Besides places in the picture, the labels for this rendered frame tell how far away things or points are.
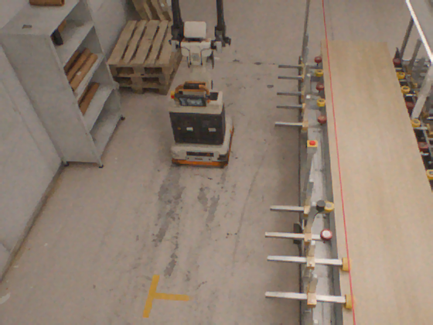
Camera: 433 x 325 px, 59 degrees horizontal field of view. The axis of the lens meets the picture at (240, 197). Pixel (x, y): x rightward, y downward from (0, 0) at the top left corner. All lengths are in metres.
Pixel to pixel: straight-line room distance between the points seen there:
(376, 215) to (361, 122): 1.03
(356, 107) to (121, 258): 2.57
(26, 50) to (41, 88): 0.38
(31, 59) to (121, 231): 1.72
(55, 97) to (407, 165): 3.21
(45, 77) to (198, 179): 1.74
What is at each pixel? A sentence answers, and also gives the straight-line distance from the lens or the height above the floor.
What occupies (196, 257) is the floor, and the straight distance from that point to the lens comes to 3.63.
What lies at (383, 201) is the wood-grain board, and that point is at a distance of 2.97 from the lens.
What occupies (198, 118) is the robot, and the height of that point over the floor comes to 0.64.
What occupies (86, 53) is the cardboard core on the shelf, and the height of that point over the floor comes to 0.96.
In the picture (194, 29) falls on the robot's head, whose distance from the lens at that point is 3.97.
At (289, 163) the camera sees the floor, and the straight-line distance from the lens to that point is 4.38.
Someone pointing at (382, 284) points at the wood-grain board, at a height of 0.90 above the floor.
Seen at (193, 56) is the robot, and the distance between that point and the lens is 4.00.
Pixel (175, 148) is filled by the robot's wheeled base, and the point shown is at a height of 0.27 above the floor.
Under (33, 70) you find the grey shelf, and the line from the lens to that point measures 4.07.
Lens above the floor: 3.06
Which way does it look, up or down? 50 degrees down
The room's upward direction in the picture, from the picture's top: 2 degrees counter-clockwise
